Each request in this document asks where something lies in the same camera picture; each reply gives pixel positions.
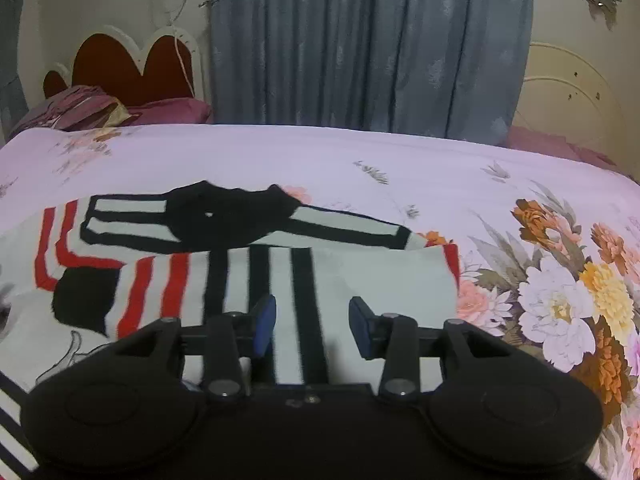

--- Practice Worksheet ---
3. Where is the striped black red white sweater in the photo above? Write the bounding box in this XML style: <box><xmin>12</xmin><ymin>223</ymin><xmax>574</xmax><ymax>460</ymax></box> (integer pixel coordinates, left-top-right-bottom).
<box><xmin>1</xmin><ymin>181</ymin><xmax>460</xmax><ymax>479</ymax></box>

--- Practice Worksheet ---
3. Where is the pink floral bed sheet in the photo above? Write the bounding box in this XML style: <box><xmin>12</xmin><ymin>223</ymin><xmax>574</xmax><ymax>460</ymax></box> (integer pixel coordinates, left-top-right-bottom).
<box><xmin>1</xmin><ymin>125</ymin><xmax>639</xmax><ymax>479</ymax></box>

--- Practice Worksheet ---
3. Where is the maroon pillow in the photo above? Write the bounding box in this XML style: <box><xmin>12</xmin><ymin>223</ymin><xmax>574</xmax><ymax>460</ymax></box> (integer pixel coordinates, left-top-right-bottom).
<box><xmin>10</xmin><ymin>86</ymin><xmax>213</xmax><ymax>138</ymax></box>

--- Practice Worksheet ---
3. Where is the cream round headboard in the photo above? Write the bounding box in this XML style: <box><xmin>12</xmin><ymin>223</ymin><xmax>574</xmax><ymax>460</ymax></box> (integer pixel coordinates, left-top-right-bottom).
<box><xmin>513</xmin><ymin>42</ymin><xmax>626</xmax><ymax>166</ymax></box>

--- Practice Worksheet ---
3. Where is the blue grey curtain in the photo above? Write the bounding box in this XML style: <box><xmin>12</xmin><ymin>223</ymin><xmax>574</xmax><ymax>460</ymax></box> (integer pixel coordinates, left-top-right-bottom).
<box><xmin>210</xmin><ymin>0</ymin><xmax>534</xmax><ymax>145</ymax></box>

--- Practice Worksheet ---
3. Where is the red heart-shaped headboard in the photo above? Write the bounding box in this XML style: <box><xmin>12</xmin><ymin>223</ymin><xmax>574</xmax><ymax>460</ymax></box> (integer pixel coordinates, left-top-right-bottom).
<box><xmin>42</xmin><ymin>25</ymin><xmax>205</xmax><ymax>107</ymax></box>

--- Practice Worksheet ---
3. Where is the white hanging cord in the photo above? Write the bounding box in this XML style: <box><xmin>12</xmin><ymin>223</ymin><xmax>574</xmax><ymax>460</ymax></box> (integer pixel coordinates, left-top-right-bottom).
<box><xmin>152</xmin><ymin>0</ymin><xmax>222</xmax><ymax>99</ymax></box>

